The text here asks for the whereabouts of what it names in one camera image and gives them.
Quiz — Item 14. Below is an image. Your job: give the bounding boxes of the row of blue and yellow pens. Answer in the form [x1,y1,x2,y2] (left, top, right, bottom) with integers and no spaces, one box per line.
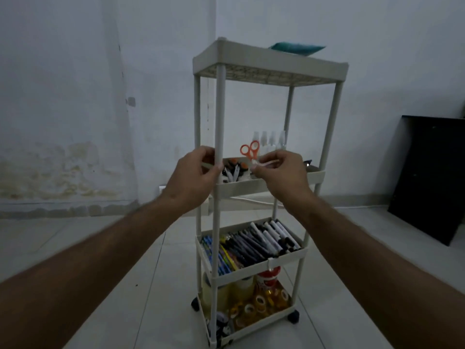
[201,234,240,277]

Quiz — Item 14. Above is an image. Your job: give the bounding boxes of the large yellowish glue bottle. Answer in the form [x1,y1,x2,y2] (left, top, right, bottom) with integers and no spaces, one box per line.
[201,271,231,314]

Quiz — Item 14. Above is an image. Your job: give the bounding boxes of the pile of black and white markers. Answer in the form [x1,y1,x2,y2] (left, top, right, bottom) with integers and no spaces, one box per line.
[220,219,302,269]

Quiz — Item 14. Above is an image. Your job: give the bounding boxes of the white four-tier rolling cart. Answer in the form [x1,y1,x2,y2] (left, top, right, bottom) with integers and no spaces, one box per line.
[191,37,349,349]

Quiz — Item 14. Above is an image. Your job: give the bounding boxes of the person's left forearm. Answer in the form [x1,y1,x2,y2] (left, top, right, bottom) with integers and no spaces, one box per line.
[0,193,194,349]

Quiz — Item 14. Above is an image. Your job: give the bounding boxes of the small yellowish glue bottle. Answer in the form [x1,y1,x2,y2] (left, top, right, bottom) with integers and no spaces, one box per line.
[231,277,256,304]

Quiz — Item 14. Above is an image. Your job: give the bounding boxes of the teal pouch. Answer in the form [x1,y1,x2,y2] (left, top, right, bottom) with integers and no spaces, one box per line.
[269,41,326,56]

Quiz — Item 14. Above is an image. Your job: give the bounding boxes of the red and white lidded jar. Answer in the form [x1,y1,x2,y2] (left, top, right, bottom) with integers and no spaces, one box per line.
[256,266,282,292]

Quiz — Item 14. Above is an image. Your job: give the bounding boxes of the person's right forearm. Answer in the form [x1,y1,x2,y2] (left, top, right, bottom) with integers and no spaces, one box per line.
[289,194,465,349]

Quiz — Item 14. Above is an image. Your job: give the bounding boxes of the pile of clear tape rolls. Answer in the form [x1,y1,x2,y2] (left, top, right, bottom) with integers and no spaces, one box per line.
[228,285,292,329]

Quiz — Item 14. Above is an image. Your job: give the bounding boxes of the black board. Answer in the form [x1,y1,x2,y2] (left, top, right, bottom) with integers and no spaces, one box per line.
[387,115,465,247]

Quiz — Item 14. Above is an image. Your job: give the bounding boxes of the person's right hand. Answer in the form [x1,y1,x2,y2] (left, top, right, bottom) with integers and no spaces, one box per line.
[250,150,314,214]

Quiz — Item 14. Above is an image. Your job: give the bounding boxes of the translucent white plastic strip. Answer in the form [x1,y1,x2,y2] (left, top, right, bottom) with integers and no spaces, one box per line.
[201,159,281,170]

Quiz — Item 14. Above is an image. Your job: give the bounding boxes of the pile of small black clips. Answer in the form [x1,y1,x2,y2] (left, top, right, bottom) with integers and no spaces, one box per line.
[221,158,253,183]

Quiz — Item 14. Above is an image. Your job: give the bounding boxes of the person's left hand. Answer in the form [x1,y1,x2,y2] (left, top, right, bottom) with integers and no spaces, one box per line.
[162,146,225,215]

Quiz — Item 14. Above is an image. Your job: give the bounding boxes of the orange-handled scissors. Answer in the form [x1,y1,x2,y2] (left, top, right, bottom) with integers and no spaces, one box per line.
[239,140,261,161]

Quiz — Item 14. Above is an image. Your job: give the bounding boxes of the black tape roll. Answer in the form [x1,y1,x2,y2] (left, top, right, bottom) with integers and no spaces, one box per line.
[214,311,235,340]

